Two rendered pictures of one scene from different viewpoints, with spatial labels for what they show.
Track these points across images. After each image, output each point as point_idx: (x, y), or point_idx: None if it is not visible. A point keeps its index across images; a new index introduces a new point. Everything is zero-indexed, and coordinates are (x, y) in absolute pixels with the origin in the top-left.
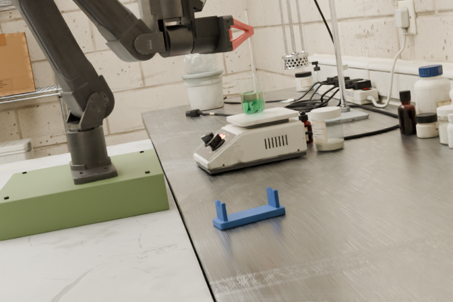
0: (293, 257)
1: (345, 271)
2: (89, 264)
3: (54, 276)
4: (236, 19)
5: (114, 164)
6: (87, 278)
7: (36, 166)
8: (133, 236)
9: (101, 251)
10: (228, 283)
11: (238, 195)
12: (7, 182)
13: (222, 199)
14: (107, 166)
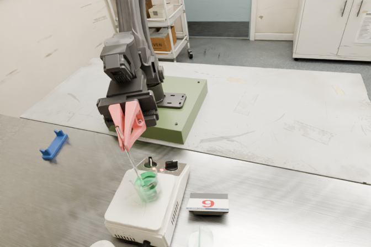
0: (12, 140)
1: None
2: (84, 102)
3: (86, 95)
4: (113, 119)
5: (158, 108)
6: (74, 100)
7: (325, 101)
8: (93, 114)
9: (91, 105)
10: (24, 122)
11: (90, 157)
12: (183, 77)
13: (94, 150)
14: None
